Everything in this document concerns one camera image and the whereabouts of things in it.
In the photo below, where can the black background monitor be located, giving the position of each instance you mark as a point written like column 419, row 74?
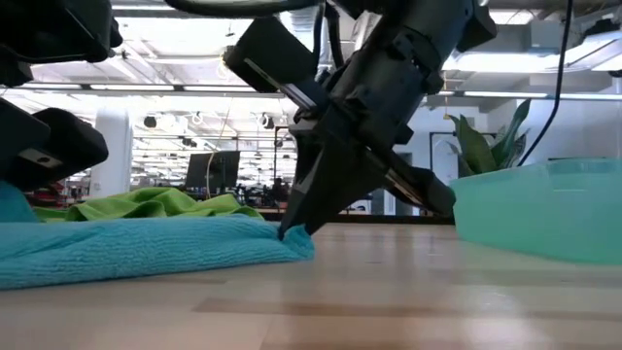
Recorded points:
column 214, row 170

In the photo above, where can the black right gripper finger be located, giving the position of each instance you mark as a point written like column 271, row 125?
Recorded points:
column 301, row 165
column 345, row 185

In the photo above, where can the green microfiber towel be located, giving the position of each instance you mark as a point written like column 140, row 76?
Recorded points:
column 146, row 204

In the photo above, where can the black background station frame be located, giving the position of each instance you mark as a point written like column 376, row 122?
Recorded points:
column 430, row 150

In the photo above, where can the LED light bar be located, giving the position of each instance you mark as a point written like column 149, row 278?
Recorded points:
column 131, row 87

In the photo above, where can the black aluminium table frame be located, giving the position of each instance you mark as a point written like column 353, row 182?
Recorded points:
column 369, row 220

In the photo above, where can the snake plant in white pot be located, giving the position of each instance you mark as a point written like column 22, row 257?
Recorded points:
column 478, row 146

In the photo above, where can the teal translucent plastic basket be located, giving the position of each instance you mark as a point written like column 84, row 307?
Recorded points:
column 534, row 214

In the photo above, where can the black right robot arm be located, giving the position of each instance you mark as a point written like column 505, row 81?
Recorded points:
column 452, row 19

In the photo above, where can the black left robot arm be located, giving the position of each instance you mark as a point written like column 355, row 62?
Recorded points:
column 48, row 34

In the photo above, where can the white pillar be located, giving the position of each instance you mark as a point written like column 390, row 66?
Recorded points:
column 121, row 146

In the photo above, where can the blue microfiber towel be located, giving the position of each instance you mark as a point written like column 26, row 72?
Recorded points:
column 146, row 248

